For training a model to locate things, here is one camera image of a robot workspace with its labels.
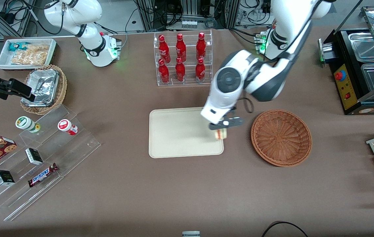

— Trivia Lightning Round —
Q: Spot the small black carton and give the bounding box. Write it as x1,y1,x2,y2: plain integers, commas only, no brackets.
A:
0,170,15,186
25,148,43,166

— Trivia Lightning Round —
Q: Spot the clear bag of crackers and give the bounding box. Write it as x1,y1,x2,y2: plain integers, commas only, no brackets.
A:
11,44,50,66

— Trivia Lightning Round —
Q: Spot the teal snack packet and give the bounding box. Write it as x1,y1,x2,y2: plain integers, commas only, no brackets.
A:
8,41,30,52

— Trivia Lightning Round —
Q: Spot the tan wicker basket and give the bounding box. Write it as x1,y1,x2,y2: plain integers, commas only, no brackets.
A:
20,65,67,115

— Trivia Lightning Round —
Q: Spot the red cola bottle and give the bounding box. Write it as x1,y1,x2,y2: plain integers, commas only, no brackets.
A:
175,57,186,82
159,35,170,63
176,33,187,63
196,32,207,61
195,57,206,81
158,59,170,84

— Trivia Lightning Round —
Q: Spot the clear acrylic bottle rack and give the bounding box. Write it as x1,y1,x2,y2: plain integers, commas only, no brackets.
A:
153,29,213,87

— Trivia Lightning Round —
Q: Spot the white rectangular snack bin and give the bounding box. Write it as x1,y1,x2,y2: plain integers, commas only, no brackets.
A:
0,38,57,70

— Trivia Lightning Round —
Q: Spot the silver foil container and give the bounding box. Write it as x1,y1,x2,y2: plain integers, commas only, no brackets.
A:
21,68,60,107

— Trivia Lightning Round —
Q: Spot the round brown wicker basket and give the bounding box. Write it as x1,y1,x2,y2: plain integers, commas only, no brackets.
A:
251,109,312,167

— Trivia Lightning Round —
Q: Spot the green lid white cup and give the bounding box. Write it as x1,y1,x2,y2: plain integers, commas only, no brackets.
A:
15,116,41,133

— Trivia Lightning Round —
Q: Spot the Snickers chocolate bar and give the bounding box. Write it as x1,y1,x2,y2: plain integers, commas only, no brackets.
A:
28,163,59,188

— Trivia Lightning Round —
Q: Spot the black food warmer cabinet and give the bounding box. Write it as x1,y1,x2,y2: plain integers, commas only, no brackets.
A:
318,5,374,116

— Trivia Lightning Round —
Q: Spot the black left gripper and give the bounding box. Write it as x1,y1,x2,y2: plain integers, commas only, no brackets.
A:
208,107,244,131

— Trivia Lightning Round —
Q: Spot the black looped cable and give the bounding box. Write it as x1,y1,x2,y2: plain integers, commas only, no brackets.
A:
261,221,309,237

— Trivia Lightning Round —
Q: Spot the clear acrylic stepped shelf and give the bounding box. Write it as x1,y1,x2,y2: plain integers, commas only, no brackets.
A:
0,105,101,222

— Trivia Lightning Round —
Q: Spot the red lid white cup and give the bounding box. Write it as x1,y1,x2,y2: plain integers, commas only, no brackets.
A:
58,119,78,136

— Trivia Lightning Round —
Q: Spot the cream rectangular tray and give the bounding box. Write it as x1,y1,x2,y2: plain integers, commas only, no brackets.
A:
148,107,224,159

